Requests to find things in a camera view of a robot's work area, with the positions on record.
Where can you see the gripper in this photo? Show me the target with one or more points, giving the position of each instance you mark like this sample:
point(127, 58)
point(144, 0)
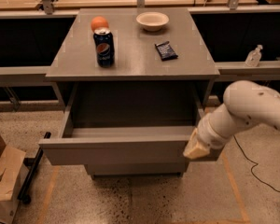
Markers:
point(209, 135)

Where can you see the grey top drawer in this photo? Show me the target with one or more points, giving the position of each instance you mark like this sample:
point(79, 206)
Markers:
point(126, 123)

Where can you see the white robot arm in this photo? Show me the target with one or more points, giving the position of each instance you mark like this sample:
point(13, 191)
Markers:
point(245, 105)

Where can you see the grey drawer cabinet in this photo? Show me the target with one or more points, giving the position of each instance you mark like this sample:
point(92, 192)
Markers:
point(136, 60)

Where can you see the dark blue snack packet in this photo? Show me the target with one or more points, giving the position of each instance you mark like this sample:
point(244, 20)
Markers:
point(165, 51)

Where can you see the clear sanitizer bottle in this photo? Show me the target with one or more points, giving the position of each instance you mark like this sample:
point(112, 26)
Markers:
point(254, 56)

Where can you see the white bowl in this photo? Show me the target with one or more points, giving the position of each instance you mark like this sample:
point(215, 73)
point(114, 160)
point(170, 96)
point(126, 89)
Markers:
point(152, 21)

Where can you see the blue pepsi can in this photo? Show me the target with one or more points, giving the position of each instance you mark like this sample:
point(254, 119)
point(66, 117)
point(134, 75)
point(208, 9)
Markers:
point(104, 46)

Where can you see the orange fruit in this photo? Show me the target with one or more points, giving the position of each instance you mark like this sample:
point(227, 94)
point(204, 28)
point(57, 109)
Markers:
point(99, 22)

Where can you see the black cart leg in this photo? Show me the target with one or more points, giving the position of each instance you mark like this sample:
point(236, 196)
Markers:
point(32, 165)

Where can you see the brown cardboard box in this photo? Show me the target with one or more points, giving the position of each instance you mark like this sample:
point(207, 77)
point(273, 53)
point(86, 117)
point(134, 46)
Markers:
point(12, 173)

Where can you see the grey metal shelf rail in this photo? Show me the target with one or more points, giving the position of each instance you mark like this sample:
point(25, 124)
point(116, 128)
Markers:
point(232, 71)

